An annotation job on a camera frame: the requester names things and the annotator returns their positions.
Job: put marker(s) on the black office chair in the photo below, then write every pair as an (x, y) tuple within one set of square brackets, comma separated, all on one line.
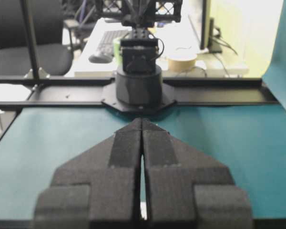
[(53, 57)]

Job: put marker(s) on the black monitor stand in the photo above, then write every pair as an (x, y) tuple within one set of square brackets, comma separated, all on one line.
[(208, 36)]

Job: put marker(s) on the brown tape roll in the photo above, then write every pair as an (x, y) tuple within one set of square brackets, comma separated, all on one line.
[(180, 63)]

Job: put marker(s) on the black keyboard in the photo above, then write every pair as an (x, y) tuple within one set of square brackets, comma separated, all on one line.
[(106, 43)]

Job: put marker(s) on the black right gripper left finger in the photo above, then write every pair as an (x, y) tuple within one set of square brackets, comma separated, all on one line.
[(98, 189)]

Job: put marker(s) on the black upright frame post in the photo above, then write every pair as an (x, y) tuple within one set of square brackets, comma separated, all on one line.
[(36, 72)]

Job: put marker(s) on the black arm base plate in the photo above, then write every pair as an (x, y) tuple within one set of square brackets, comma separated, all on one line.
[(141, 101)]

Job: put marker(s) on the black aluminium frame rail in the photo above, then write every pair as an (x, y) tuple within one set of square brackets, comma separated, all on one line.
[(60, 91)]

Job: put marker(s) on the green cup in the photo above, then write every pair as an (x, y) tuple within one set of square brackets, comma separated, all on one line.
[(117, 50)]

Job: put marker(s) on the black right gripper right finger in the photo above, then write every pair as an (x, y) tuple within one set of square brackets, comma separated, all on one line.
[(188, 189)]

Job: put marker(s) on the black computer mouse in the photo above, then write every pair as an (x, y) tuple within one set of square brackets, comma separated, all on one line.
[(99, 57)]

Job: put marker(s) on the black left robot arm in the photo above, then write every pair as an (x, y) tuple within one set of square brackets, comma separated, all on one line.
[(138, 80)]

